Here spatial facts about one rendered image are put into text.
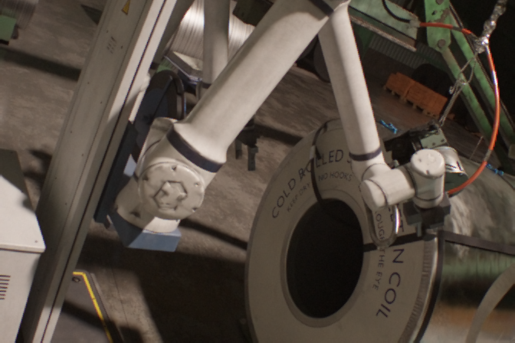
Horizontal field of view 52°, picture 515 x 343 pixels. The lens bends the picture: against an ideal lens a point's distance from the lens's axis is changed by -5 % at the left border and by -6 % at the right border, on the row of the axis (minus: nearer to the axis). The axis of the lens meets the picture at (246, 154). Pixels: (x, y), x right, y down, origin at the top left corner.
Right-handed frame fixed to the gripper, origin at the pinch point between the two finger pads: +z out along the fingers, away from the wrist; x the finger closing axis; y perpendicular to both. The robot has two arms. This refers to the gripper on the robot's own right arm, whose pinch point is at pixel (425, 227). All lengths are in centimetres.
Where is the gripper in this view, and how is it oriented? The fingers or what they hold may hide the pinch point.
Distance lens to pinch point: 172.4
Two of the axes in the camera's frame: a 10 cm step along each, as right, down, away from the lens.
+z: 2.4, 6.1, 7.5
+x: -9.6, 2.5, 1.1
